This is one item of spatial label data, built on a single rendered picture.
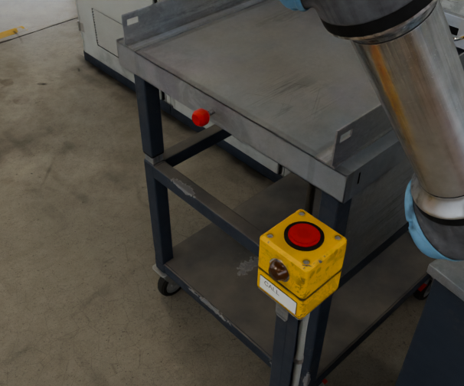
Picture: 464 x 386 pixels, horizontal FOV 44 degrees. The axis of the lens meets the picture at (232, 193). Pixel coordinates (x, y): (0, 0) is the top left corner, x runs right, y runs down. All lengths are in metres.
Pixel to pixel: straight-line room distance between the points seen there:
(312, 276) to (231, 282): 0.92
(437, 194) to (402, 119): 0.13
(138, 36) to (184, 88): 0.20
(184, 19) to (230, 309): 0.75
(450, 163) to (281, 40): 0.69
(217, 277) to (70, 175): 0.89
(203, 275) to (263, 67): 0.69
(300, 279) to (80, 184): 1.63
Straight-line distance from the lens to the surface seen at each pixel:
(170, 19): 1.31
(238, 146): 2.23
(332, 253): 0.71
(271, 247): 0.70
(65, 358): 1.73
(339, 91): 1.10
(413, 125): 0.61
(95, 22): 2.82
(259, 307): 1.55
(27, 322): 1.83
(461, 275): 0.93
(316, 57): 1.21
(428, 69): 0.56
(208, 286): 1.60
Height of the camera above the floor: 1.40
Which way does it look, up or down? 41 degrees down
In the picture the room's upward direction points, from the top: 1 degrees clockwise
